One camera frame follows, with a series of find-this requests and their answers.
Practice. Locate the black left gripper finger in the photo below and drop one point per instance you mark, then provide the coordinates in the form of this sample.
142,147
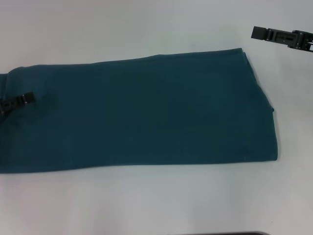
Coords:
17,101

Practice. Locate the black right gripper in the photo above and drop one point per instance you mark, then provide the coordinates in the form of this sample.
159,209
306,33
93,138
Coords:
306,41

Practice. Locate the teal t-shirt with FREE print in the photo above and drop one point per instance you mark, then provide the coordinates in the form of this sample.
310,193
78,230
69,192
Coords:
146,110

